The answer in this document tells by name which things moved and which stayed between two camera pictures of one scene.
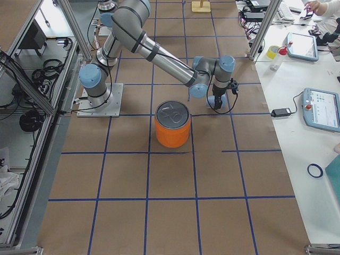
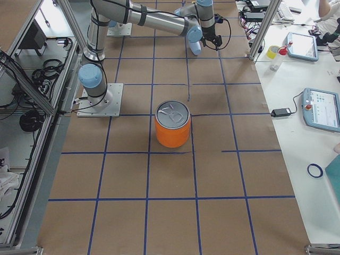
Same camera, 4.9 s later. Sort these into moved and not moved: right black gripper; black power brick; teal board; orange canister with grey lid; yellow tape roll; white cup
Moved: white cup; right black gripper
Not moved: orange canister with grey lid; black power brick; yellow tape roll; teal board
